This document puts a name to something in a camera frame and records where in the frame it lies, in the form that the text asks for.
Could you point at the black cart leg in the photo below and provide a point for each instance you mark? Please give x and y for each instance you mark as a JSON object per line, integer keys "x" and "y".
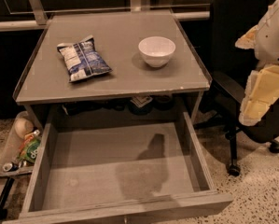
{"x": 5, "y": 185}

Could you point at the blue chip bag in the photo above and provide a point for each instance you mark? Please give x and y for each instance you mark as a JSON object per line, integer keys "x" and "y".
{"x": 82, "y": 60}

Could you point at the beige round ball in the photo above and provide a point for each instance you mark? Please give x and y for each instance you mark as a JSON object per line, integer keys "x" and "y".
{"x": 23, "y": 126}

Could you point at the metal railing bar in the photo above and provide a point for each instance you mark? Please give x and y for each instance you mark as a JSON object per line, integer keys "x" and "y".
{"x": 20, "y": 15}

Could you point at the grey cabinet with flat top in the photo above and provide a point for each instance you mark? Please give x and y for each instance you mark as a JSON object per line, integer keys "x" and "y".
{"x": 116, "y": 40}

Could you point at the open grey wooden drawer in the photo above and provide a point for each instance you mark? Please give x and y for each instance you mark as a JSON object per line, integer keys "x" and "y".
{"x": 108, "y": 167}

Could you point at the black office chair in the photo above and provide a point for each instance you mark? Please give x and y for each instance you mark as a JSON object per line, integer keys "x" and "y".
{"x": 229, "y": 67}

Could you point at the green snack package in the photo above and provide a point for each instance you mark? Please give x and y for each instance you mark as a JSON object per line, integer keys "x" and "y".
{"x": 29, "y": 149}

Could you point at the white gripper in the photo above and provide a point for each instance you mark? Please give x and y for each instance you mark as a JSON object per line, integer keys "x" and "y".
{"x": 273, "y": 37}

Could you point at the white ceramic bowl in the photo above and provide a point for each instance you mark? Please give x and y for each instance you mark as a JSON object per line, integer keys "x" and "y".
{"x": 156, "y": 51}

